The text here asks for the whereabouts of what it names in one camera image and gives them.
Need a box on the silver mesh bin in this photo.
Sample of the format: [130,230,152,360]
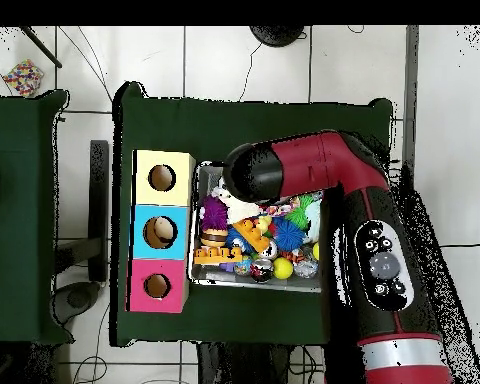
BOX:
[187,160,325,294]

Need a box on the wooden box with three holes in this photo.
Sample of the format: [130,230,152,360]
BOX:
[125,149,197,314]

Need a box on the cream yellow cloth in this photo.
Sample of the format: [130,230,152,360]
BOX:
[210,181,265,225]

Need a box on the purple spiky toy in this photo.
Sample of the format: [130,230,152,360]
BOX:
[199,195,229,232]

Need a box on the toy burger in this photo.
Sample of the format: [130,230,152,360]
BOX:
[199,227,229,248]

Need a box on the blue spiky ball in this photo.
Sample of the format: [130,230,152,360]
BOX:
[272,217,307,253]

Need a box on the green spiky ball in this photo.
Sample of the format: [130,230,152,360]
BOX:
[284,194,315,231]

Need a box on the yellow ball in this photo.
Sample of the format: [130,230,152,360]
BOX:
[272,257,294,280]

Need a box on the black round object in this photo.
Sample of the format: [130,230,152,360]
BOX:
[248,25,307,48]

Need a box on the grey rounded object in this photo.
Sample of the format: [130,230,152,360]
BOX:
[49,280,102,326]

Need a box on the black rod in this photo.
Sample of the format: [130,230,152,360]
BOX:
[19,25,63,69]

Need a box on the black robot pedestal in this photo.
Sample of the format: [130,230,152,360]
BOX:
[197,341,327,384]

